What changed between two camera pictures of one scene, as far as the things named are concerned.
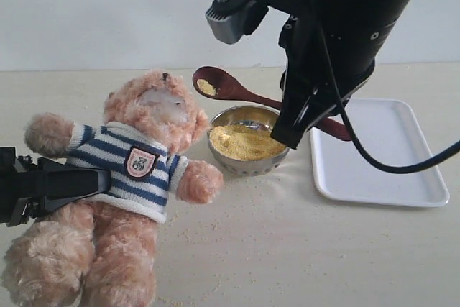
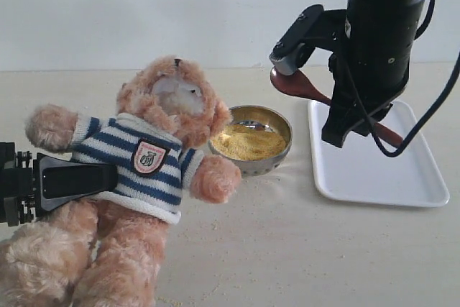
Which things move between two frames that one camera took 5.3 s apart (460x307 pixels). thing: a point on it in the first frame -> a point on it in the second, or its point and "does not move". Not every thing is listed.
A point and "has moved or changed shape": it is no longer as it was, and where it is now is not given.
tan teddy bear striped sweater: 103,254 has moved or changed shape
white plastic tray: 387,130 does not move
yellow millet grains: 245,141 does not move
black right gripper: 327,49 -> 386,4
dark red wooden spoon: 210,82 -> 303,85
